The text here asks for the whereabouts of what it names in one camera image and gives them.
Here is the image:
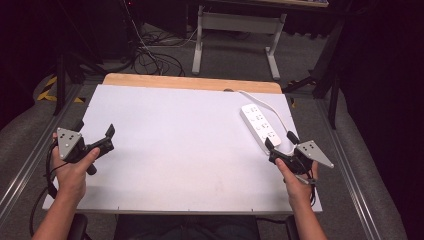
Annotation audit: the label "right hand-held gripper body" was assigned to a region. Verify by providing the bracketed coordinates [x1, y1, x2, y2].
[268, 139, 335, 186]

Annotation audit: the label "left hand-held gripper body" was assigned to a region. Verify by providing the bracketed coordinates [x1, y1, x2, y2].
[55, 127, 115, 176]

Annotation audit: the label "white power strip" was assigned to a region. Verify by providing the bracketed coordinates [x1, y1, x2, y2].
[240, 103, 282, 155]

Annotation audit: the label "person's left hand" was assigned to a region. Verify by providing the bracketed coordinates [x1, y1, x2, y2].
[51, 132, 101, 203]

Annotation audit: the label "person's right hand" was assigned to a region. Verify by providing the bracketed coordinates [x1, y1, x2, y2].
[275, 157, 319, 210]

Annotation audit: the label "yellow black floor tape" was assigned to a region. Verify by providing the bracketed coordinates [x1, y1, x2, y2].
[36, 75, 85, 104]

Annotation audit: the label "black metal stand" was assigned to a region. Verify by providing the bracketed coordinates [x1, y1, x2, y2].
[282, 13, 348, 130]
[49, 0, 108, 117]

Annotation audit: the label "white board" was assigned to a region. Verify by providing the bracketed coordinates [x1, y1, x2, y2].
[42, 83, 324, 214]

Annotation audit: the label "black chair armrest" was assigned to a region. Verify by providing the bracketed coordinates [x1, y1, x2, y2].
[67, 213, 91, 240]

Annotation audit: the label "wooden table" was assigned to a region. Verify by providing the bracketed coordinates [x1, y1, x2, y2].
[102, 72, 284, 95]

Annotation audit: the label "white power strip cable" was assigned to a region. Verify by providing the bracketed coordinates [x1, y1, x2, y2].
[223, 88, 298, 156]

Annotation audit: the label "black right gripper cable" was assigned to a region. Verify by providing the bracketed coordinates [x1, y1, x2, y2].
[308, 169, 318, 208]

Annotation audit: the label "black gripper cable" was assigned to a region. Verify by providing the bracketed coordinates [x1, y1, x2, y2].
[29, 139, 69, 238]
[308, 169, 318, 208]

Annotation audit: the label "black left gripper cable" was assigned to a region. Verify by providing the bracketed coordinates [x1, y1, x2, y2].
[29, 139, 69, 238]

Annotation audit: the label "black floor cables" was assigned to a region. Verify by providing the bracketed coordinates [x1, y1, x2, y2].
[109, 19, 201, 78]

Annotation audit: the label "white floor cable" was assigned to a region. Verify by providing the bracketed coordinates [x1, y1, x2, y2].
[123, 0, 198, 76]

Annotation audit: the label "grey metal desk frame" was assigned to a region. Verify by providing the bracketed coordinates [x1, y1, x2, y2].
[191, 4, 288, 81]

